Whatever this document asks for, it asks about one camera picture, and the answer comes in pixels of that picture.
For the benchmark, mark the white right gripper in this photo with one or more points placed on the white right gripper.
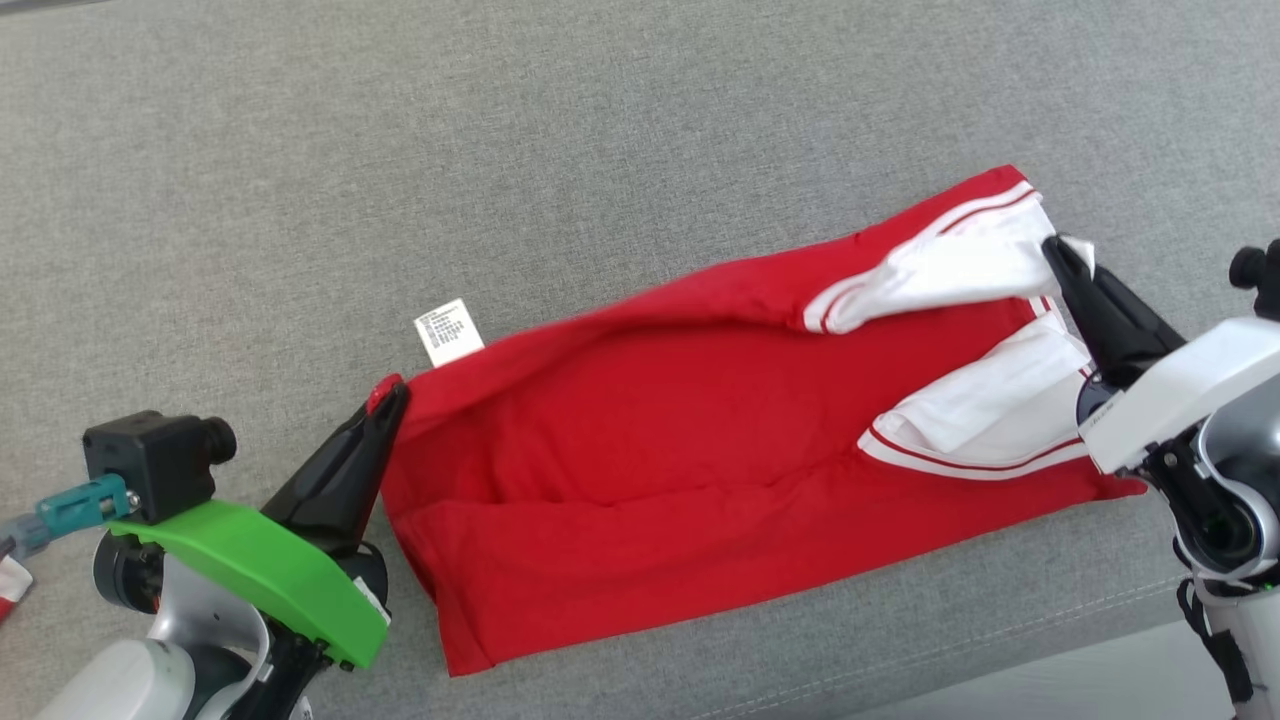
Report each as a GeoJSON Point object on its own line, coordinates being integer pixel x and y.
{"type": "Point", "coordinates": [1180, 390]}

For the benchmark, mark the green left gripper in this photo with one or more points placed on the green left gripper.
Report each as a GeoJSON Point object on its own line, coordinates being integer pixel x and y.
{"type": "Point", "coordinates": [270, 575]}

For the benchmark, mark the red Bulls basketball jersey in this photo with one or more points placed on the red Bulls basketball jersey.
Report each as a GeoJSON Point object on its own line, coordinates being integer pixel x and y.
{"type": "Point", "coordinates": [650, 450]}

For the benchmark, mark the red shorts with white trim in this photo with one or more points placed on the red shorts with white trim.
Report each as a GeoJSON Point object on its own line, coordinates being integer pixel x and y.
{"type": "Point", "coordinates": [8, 590]}

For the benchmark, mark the grey fabric sofa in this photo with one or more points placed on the grey fabric sofa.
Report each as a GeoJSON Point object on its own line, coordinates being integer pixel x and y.
{"type": "Point", "coordinates": [600, 150]}

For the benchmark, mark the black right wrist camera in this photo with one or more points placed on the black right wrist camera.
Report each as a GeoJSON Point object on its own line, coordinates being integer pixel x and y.
{"type": "Point", "coordinates": [1265, 280]}

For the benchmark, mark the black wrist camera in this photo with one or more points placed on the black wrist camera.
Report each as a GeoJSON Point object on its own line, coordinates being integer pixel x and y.
{"type": "Point", "coordinates": [1265, 280]}
{"type": "Point", "coordinates": [150, 460]}

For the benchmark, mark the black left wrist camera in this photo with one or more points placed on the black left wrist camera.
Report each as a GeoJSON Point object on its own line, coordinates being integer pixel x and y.
{"type": "Point", "coordinates": [150, 460]}

